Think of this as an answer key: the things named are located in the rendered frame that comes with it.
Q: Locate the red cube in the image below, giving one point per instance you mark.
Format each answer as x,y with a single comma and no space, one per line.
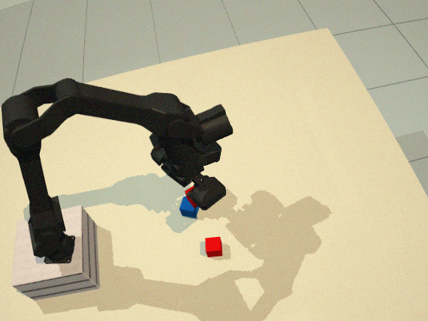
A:
213,247
192,203

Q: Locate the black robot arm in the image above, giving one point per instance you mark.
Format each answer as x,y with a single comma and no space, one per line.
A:
173,124

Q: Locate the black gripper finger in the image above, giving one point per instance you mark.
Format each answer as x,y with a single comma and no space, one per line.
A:
189,194
170,175

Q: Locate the blue cube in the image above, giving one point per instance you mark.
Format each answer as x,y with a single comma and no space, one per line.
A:
186,209

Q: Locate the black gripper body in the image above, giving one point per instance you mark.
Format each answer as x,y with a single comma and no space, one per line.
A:
206,192

